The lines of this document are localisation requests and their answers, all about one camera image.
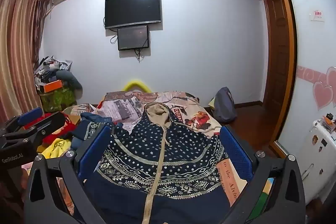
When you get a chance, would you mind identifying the small black monitor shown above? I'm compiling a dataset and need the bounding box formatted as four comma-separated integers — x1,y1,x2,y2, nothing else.
117,25,150,51

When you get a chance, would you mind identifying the white red door sticker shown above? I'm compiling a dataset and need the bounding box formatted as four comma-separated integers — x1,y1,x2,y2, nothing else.
310,9,327,22

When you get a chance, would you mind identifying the orange box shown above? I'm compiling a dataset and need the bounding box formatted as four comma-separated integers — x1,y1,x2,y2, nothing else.
43,80,64,93

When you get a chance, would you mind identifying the navy patterned hoodie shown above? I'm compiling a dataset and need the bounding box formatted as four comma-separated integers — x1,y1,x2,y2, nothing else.
76,102,248,224

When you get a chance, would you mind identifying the red garment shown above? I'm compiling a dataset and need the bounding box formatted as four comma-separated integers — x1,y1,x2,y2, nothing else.
26,112,78,144

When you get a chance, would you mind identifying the pile of household clutter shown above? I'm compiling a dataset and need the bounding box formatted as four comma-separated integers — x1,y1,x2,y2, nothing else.
34,55,72,93

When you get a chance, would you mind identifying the striped pink curtain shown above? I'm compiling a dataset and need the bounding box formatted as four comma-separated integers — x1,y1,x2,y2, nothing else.
0,0,51,125

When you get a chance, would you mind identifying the green patterned box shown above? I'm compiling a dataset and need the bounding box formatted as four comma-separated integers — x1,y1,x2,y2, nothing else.
39,88,78,112

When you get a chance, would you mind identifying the black monitor cable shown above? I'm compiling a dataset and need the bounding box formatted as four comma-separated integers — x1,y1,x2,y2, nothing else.
134,48,145,63

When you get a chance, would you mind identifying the grey cushion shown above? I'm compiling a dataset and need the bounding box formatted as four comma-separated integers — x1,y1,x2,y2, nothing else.
56,70,83,90

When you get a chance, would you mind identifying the yellow garment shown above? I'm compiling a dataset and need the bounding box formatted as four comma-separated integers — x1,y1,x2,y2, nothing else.
37,138,72,160

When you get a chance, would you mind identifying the yellow foam tube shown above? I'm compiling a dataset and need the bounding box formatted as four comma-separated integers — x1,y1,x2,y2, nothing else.
123,79,151,93

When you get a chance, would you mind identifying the wooden door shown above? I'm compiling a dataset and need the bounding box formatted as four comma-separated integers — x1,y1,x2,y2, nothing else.
262,0,290,119

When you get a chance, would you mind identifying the grey blue backpack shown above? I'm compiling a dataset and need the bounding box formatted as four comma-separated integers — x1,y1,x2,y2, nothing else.
212,87,238,123

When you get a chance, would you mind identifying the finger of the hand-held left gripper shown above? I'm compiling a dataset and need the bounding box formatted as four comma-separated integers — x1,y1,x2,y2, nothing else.
1,112,67,147
5,107,44,132

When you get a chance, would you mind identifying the large black television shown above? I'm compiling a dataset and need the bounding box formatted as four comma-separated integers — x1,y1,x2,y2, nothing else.
104,0,161,30

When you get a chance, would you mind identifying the white refrigerator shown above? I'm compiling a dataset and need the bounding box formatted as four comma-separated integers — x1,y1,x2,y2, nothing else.
298,114,336,203

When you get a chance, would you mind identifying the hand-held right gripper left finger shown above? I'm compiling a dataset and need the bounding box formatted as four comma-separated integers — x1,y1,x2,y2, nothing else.
24,125,114,224

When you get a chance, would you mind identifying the printed blanket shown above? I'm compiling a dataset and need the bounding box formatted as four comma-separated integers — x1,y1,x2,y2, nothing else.
21,91,276,222

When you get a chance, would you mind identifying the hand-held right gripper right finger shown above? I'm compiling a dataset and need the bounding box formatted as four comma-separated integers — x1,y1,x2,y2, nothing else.
219,125,306,224

